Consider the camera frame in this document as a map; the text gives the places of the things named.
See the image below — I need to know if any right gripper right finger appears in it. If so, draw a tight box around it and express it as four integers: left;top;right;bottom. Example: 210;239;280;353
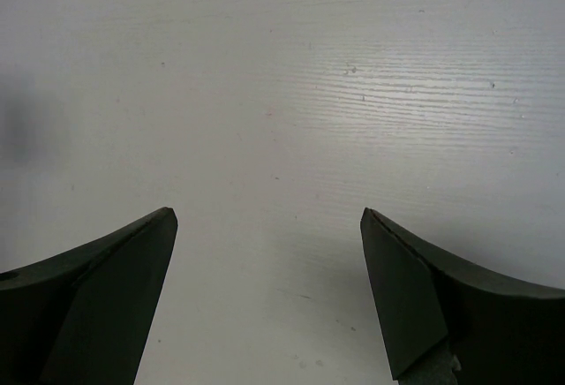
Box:
360;208;564;384

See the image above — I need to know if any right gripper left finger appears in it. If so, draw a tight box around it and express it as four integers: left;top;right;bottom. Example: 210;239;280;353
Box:
1;208;177;384

